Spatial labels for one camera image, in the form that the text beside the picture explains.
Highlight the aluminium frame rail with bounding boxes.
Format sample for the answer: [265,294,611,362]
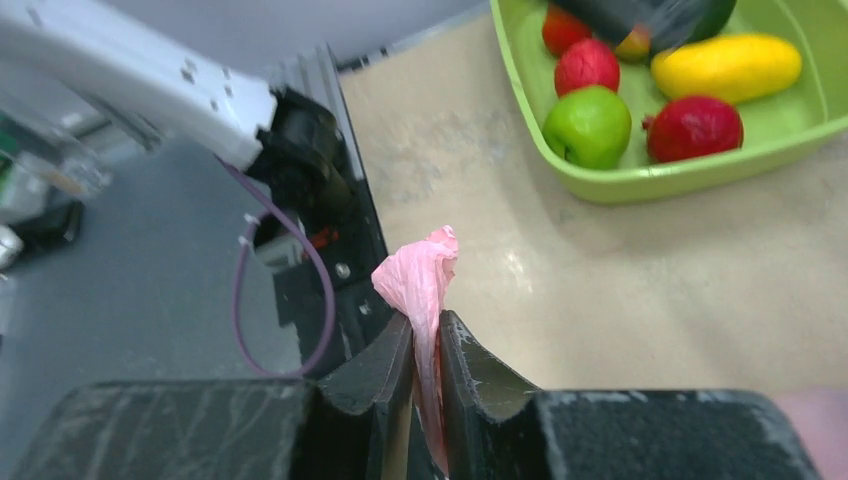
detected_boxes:
[265,43,367,181]

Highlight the red round fake fruit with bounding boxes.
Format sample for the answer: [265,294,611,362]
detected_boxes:
[554,38,621,97]

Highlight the red fake pomegranate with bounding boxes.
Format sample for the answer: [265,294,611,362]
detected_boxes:
[642,95,745,163]

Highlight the green fake apple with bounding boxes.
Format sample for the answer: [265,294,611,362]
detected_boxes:
[542,85,632,171]

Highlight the red fake apple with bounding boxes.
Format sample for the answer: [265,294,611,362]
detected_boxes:
[541,4,593,58]

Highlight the red orange fake mango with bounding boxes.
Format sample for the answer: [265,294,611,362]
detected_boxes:
[612,25,652,64]

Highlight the dark green fake avocado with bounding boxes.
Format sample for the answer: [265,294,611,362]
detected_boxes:
[686,0,737,43]

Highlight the green plastic tray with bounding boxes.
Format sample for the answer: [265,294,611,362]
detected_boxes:
[491,1,847,203]

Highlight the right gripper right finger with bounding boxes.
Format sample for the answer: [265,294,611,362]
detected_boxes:
[439,311,818,479]

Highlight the pink plastic bag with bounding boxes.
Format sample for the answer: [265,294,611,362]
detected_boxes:
[371,225,459,475]

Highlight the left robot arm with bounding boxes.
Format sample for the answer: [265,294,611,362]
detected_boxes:
[1,1,362,226]

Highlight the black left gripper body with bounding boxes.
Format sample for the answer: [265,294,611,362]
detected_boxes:
[553,0,707,52]

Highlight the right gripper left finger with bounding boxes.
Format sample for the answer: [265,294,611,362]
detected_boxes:
[13,315,413,479]

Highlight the yellow fake mango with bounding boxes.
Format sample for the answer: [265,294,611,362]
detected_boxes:
[650,33,803,104]

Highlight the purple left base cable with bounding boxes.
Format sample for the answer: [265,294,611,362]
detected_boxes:
[218,158,338,380]

